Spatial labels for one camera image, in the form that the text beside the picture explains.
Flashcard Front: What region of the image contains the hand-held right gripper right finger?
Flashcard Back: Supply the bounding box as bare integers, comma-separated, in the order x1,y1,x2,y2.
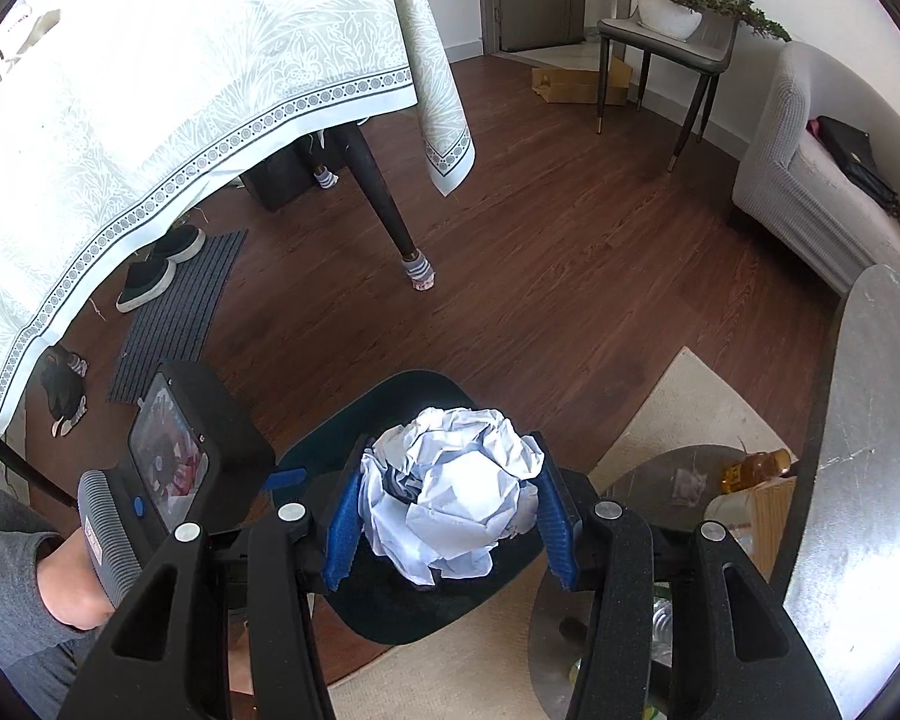
529,431,845,720

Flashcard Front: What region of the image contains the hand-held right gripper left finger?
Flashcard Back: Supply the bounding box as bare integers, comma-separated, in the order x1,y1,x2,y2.
58,431,381,720

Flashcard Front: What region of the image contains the waste bin with black bag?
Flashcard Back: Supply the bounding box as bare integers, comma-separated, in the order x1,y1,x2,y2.
276,370,552,646

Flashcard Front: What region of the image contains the white paper ball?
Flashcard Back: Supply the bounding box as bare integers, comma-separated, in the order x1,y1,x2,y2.
358,406,547,587

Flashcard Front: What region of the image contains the person's left forearm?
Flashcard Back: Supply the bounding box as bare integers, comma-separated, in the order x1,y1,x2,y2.
0,484,121,720

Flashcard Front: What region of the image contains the round glass side table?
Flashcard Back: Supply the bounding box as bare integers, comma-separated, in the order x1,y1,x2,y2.
528,445,729,720

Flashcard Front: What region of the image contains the dark striped floor mat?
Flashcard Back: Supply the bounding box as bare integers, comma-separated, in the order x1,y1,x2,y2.
106,228,249,407

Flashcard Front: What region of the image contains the dark sneaker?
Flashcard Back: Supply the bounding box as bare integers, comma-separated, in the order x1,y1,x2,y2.
40,348,90,438

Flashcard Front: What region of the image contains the black slip-on shoe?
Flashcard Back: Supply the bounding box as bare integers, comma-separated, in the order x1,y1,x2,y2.
115,254,178,314
145,223,208,264

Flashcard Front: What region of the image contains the orange drink bottle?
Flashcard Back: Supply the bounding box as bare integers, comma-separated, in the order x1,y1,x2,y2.
723,448,794,494

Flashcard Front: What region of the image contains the black box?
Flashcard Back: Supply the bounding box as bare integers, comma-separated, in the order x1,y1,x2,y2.
239,140,324,213

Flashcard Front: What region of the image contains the table with pale patterned tablecloth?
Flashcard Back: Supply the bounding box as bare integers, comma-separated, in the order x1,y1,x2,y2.
0,0,476,467

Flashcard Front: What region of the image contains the grey armchair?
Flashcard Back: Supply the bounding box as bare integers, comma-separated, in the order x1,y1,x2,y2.
733,40,900,298

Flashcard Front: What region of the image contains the flat cardboard box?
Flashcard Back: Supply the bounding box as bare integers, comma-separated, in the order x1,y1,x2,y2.
532,59,635,107

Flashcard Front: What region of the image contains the black leather bag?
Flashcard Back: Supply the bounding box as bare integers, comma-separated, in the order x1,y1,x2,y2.
815,115,900,219

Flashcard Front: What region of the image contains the grey dining chair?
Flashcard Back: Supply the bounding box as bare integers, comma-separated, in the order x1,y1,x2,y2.
595,0,744,173

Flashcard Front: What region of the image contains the potted plant in white pot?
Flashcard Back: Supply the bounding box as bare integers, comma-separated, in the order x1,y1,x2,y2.
637,0,793,44

